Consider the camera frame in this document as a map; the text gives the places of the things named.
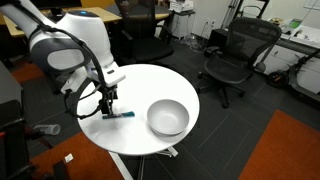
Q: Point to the light wooden desk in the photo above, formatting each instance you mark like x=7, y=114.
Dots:
x=103, y=14

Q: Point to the teal marker pen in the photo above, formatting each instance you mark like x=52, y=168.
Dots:
x=125, y=114

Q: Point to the white printer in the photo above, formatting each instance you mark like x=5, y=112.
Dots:
x=181, y=6

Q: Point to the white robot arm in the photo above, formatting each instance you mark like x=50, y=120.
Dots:
x=83, y=30

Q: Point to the black metal tripod stand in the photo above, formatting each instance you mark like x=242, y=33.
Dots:
x=241, y=10

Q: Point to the clear plastic cup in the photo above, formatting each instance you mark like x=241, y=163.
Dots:
x=48, y=129

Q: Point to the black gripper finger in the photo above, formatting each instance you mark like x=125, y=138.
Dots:
x=111, y=106
x=104, y=107

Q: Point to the white cabinet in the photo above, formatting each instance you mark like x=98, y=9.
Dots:
x=293, y=58

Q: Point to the black electric scooter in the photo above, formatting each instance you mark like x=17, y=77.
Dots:
x=283, y=78

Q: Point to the black highback office chair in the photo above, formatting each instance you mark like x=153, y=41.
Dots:
x=143, y=43

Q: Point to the black mesh office chair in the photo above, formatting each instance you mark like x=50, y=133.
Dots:
x=233, y=63

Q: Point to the black computer tower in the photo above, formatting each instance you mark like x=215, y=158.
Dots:
x=219, y=38

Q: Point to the white table base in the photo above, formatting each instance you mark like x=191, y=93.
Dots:
x=121, y=165

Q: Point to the grey bowl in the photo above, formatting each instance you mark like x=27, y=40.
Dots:
x=168, y=116

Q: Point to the small white paper tag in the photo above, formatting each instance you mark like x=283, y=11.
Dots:
x=69, y=158

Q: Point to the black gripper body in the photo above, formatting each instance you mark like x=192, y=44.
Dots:
x=111, y=91

